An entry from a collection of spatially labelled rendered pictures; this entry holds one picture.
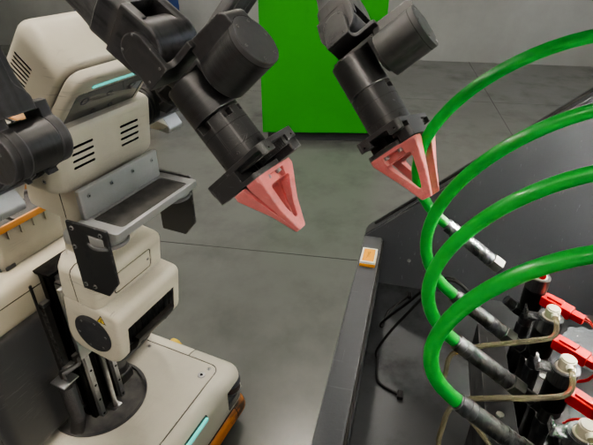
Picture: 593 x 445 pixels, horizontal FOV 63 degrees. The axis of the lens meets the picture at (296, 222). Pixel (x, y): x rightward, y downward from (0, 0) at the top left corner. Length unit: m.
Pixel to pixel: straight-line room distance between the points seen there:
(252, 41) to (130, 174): 0.61
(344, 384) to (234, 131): 0.40
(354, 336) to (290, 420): 1.10
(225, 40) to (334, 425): 0.49
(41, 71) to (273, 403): 1.41
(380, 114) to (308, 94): 3.36
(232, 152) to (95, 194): 0.51
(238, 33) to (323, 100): 3.50
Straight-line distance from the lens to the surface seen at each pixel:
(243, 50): 0.48
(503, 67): 0.59
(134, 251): 1.15
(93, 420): 1.65
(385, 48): 0.62
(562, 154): 0.97
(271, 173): 0.53
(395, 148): 0.60
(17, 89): 0.79
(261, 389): 1.96
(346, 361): 0.76
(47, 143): 0.79
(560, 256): 0.40
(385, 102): 0.62
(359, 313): 0.84
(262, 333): 2.17
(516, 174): 0.98
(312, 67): 3.91
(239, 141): 0.52
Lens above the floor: 1.51
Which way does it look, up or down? 31 degrees down
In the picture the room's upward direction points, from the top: straight up
